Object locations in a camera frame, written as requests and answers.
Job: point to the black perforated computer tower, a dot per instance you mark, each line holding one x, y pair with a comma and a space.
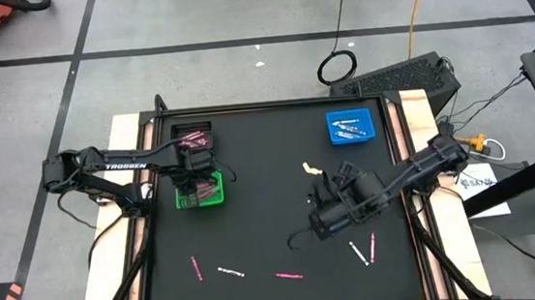
402, 77

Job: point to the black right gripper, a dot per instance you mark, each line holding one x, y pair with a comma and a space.
334, 219

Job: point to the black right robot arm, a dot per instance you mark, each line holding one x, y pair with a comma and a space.
424, 165

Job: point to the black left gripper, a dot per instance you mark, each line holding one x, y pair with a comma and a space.
193, 166

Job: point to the black table mat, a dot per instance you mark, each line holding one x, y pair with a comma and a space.
253, 209

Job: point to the white paper sheet with logo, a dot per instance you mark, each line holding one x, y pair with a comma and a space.
488, 174

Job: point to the black table frame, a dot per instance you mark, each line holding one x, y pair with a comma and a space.
268, 104

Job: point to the pink crayon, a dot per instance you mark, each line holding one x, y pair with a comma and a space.
191, 136
372, 247
211, 196
196, 268
210, 191
200, 145
288, 276
184, 145
195, 141
208, 186

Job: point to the blue plastic basket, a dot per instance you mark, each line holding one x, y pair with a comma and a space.
364, 114

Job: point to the green plastic basket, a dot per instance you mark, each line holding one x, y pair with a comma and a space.
217, 201

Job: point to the black slotted basket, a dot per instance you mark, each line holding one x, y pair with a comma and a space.
190, 127

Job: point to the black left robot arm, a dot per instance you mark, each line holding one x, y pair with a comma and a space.
123, 166

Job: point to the orange power plug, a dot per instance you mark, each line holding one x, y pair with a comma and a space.
476, 141

